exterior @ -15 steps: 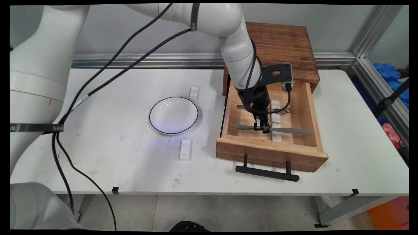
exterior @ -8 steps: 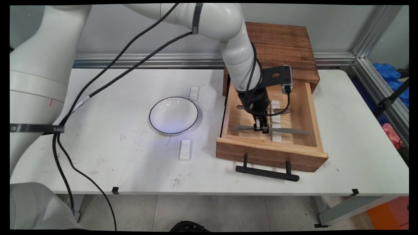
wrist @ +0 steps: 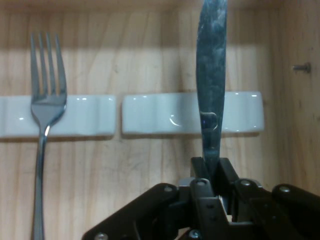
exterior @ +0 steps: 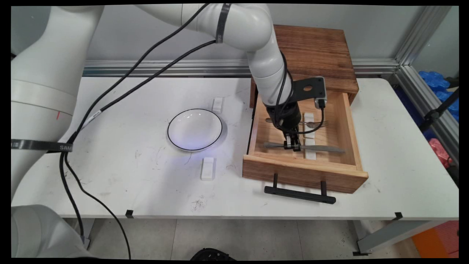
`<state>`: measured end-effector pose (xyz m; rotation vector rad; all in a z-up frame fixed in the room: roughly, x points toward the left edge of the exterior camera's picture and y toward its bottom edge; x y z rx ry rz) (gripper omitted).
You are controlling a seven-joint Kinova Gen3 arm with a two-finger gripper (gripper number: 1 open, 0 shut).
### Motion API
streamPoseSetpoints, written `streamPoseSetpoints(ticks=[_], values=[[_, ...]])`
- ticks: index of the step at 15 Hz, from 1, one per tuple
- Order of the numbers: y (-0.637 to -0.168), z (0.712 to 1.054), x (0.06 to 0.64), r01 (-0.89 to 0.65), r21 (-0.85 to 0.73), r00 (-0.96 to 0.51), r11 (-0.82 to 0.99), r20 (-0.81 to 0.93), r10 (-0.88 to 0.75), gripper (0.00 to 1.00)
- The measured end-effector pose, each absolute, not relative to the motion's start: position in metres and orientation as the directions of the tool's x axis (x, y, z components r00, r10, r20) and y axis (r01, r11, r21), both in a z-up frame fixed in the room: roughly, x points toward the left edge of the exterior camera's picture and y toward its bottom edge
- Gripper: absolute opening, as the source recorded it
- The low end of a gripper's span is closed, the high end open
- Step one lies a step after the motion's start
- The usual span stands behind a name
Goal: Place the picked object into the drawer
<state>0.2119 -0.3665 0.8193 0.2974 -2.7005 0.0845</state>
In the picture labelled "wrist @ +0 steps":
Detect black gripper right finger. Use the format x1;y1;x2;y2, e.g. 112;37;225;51
218;157;320;240

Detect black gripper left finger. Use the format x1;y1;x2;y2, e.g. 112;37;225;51
81;156;235;240

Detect steel table knife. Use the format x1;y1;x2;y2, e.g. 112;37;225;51
195;0;229;196

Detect pale wooden drawer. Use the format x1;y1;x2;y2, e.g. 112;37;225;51
0;0;320;240

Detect white ceramic cutlery rest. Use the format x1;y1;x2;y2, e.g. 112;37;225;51
121;90;266;135
0;94;117;139

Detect steel fork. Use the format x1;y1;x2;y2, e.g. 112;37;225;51
29;31;69;240

